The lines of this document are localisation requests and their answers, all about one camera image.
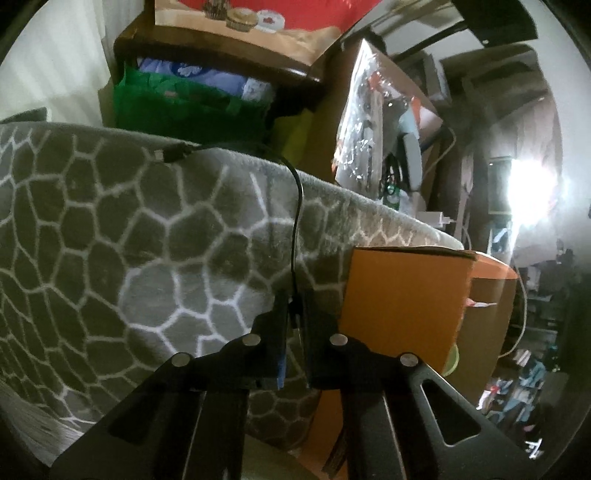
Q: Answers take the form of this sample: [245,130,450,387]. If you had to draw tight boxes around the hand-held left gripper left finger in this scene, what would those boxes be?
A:
[48,290,289,480]

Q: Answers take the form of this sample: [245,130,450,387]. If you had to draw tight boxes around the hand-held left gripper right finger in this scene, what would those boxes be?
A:
[298,290,539,480]

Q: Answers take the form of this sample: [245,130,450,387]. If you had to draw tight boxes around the grey white patterned blanket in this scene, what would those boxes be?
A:
[0,121,465,469]

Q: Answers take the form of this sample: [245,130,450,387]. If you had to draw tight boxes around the green fabric bag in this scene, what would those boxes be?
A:
[113,65,273,148]

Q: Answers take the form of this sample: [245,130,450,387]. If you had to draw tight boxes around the orange cardboard box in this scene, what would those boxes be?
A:
[318,247,519,462]

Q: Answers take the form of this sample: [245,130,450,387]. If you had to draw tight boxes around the black usb cable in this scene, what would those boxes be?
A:
[154,142,305,333]

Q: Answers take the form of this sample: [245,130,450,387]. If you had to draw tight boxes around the white cable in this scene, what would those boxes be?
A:
[501,274,530,357]

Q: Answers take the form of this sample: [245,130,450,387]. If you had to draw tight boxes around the red gift bag with cupcakes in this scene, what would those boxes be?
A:
[152,0,384,65]

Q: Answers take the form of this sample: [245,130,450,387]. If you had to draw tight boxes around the black box lamp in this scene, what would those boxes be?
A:
[487,154,557,217]

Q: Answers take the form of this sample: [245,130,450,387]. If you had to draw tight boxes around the clear plastic bag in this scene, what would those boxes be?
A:
[332,39,444,195]

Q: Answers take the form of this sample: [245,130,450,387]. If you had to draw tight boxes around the yellow green bag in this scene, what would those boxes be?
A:
[272,111,315,162]

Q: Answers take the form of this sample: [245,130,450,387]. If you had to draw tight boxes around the white charger plug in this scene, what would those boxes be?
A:
[418,210,455,229]

